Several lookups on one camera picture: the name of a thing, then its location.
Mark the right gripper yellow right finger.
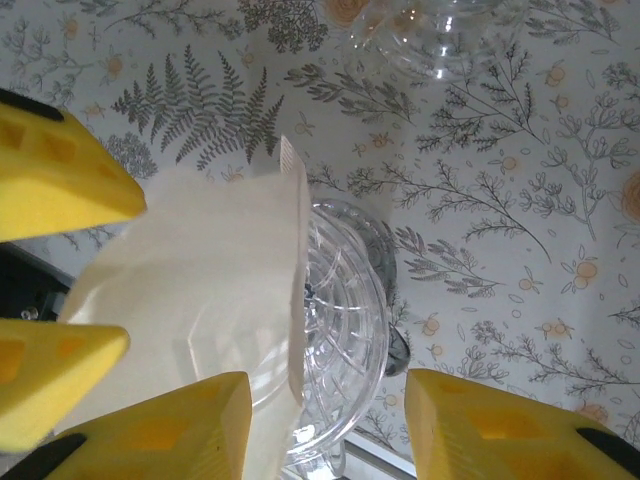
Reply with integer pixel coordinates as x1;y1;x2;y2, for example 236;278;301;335
403;368;640;480

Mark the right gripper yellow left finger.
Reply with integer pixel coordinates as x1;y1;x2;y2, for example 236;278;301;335
0;372;254;480

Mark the white paper coffee filter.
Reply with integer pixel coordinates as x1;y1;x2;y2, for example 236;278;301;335
57;133;311;480

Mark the clear coffee dripper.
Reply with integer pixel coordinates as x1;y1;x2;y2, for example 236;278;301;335
244;197;412;480

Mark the clear glass server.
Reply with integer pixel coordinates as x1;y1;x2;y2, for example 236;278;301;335
342;0;529;82

